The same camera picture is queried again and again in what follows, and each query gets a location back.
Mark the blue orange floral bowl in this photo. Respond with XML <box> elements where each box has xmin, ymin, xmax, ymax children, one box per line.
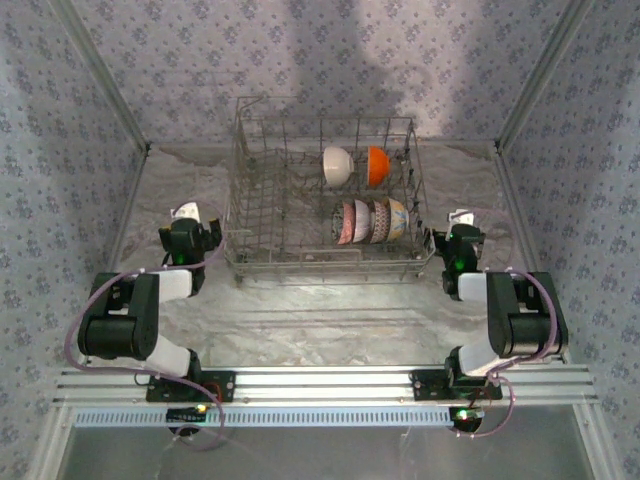
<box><xmin>387</xmin><ymin>196</ymin><xmax>411</xmax><ymax>242</ymax></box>

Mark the pink and white bowl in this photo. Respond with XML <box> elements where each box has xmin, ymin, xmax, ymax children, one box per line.
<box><xmin>351</xmin><ymin>198</ymin><xmax>375</xmax><ymax>245</ymax></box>

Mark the grey wire dish rack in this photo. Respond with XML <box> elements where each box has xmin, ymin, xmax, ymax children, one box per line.
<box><xmin>223</xmin><ymin>95</ymin><xmax>436</xmax><ymax>287</ymax></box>

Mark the brown leaf coral bowl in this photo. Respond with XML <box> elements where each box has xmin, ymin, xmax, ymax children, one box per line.
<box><xmin>331</xmin><ymin>199</ymin><xmax>357</xmax><ymax>246</ymax></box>

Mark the plain white bowl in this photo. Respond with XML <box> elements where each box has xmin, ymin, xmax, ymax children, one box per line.
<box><xmin>322</xmin><ymin>144</ymin><xmax>356</xmax><ymax>190</ymax></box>

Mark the right circuit board with LED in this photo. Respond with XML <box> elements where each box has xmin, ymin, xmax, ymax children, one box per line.
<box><xmin>448</xmin><ymin>407</ymin><xmax>485</xmax><ymax>424</ymax></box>

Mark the circuit board with led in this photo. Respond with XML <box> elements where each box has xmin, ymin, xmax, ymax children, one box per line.
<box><xmin>166</xmin><ymin>403</ymin><xmax>209</xmax><ymax>421</ymax></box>
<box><xmin>448</xmin><ymin>407</ymin><xmax>485</xmax><ymax>424</ymax></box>

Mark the left circuit board with LED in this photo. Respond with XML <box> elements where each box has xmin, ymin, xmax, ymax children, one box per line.
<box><xmin>166</xmin><ymin>403</ymin><xmax>209</xmax><ymax>421</ymax></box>

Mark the grey metal panel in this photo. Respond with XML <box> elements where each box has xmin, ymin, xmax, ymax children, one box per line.
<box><xmin>54</xmin><ymin>405</ymin><xmax>599</xmax><ymax>480</ymax></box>

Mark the aluminium left floor rail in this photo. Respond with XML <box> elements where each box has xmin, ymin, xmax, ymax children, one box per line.
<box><xmin>82</xmin><ymin>147</ymin><xmax>151</xmax><ymax>366</ymax></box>

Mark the aluminium right floor rail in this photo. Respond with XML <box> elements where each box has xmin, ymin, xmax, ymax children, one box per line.
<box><xmin>492</xmin><ymin>147</ymin><xmax>571</xmax><ymax>365</ymax></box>

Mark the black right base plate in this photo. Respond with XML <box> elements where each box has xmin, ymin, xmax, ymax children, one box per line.
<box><xmin>410</xmin><ymin>368</ymin><xmax>504</xmax><ymax>401</ymax></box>

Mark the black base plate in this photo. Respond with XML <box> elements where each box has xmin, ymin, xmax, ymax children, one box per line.
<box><xmin>410</xmin><ymin>368</ymin><xmax>504</xmax><ymax>401</ymax></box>
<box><xmin>145</xmin><ymin>370</ymin><xmax>237</xmax><ymax>404</ymax></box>

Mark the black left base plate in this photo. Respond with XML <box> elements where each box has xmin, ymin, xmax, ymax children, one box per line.
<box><xmin>145</xmin><ymin>370</ymin><xmax>237</xmax><ymax>404</ymax></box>

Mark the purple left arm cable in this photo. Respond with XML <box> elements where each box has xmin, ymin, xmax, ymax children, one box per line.
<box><xmin>65</xmin><ymin>200</ymin><xmax>227</xmax><ymax>451</ymax></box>

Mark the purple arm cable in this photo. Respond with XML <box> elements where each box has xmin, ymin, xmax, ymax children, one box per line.
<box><xmin>65</xmin><ymin>200</ymin><xmax>227</xmax><ymax>451</ymax></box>
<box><xmin>455</xmin><ymin>208</ymin><xmax>566</xmax><ymax>441</ymax></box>

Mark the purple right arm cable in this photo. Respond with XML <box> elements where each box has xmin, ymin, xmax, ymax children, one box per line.
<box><xmin>455</xmin><ymin>208</ymin><xmax>566</xmax><ymax>441</ymax></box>

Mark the aluminium mounting rail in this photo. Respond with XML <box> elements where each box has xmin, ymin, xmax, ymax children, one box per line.
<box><xmin>52</xmin><ymin>364</ymin><xmax>599</xmax><ymax>409</ymax></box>

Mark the aluminium left frame post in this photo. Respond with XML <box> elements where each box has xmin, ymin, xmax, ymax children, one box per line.
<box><xmin>47</xmin><ymin>0</ymin><xmax>154</xmax><ymax>151</ymax></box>

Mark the aluminium frame post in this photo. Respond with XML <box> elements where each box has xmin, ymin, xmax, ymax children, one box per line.
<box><xmin>493</xmin><ymin>0</ymin><xmax>599</xmax><ymax>151</ymax></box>
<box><xmin>47</xmin><ymin>0</ymin><xmax>154</xmax><ymax>151</ymax></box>

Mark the aluminium right frame post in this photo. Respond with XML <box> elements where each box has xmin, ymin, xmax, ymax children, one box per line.
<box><xmin>493</xmin><ymin>0</ymin><xmax>599</xmax><ymax>151</ymax></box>

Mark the white slotted cable duct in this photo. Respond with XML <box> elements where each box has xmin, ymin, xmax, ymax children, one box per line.
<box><xmin>73</xmin><ymin>407</ymin><xmax>484</xmax><ymax>429</ymax></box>

